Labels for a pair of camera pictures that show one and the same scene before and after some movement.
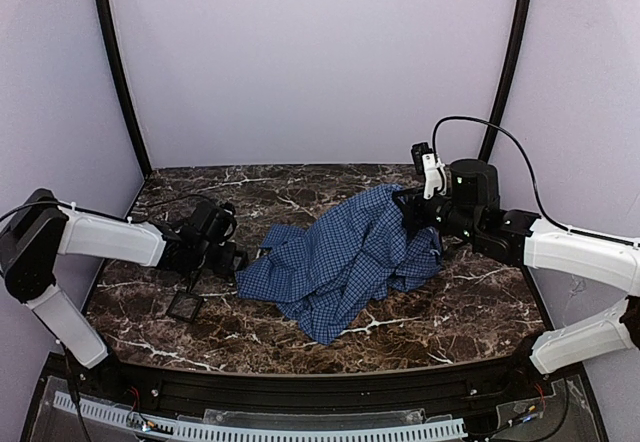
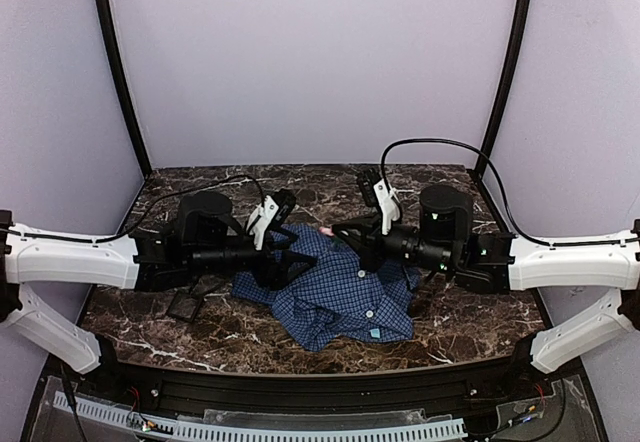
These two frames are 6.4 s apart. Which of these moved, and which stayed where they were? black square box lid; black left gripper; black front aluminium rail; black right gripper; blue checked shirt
Moved: blue checked shirt; black right gripper; black left gripper
Stayed: black square box lid; black front aluminium rail
